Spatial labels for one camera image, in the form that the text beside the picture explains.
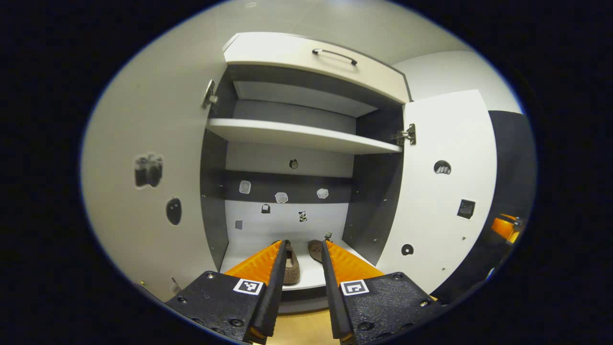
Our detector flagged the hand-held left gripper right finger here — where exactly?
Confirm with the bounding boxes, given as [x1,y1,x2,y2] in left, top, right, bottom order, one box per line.
[321,239,443,343]

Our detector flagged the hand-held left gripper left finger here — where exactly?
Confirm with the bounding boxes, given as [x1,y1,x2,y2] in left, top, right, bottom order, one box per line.
[165,240,288,345]

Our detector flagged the brown shoe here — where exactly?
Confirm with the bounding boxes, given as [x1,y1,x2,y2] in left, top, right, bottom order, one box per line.
[271,240,301,286]
[307,239,327,263]

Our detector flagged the white shoe cabinet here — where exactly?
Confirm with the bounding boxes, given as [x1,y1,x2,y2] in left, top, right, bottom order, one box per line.
[80,31,499,317]

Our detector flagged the white door with camera sticker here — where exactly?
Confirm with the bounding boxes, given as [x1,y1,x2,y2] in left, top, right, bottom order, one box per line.
[80,53,229,302]

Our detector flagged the metal door hinge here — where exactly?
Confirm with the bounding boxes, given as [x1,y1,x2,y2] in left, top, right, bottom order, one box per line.
[201,79,219,110]
[390,124,416,146]

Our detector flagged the white cabinet shelf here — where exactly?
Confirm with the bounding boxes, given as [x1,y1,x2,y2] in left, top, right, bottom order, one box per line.
[206,118,403,155]

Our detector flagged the white cabinet drawer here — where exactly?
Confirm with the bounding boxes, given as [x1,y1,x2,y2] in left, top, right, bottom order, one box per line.
[223,32,411,104]

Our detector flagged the black backdrop cloth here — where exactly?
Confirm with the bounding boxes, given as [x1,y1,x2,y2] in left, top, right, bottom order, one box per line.
[431,110,537,305]

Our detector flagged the black drawer handle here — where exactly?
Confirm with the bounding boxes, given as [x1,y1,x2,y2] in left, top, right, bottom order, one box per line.
[312,48,358,66]

